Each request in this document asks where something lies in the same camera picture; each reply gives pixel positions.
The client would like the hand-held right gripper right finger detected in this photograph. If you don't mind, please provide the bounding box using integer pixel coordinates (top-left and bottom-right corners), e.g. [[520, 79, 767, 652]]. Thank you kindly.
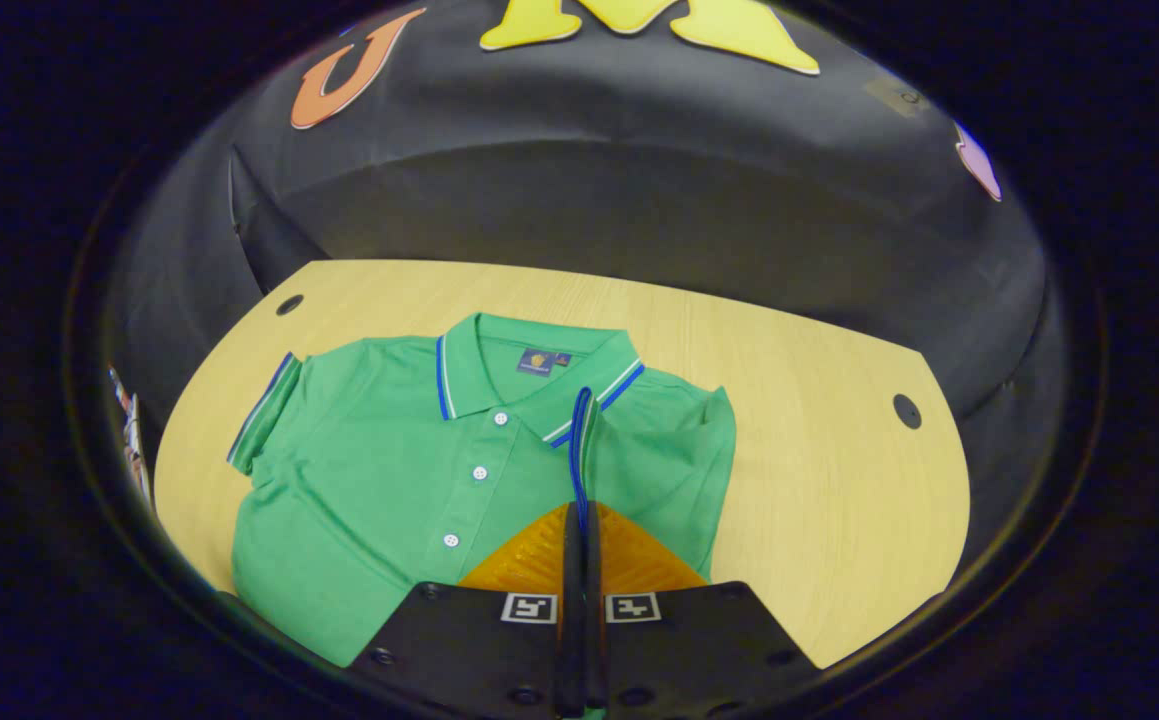
[[584, 500, 827, 719]]

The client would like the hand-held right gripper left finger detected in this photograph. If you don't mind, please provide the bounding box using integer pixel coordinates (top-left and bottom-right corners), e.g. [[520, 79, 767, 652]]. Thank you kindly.
[[347, 503, 581, 719]]

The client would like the green T-shirt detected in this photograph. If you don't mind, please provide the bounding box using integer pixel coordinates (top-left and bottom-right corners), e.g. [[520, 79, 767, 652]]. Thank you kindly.
[[227, 312, 738, 720]]

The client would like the colourful printed sheet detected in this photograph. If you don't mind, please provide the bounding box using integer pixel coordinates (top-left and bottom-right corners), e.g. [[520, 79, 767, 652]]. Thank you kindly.
[[107, 363, 156, 509]]

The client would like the black backdrop cloth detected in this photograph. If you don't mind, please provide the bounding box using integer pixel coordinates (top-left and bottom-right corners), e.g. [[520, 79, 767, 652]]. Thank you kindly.
[[99, 0, 1065, 581]]

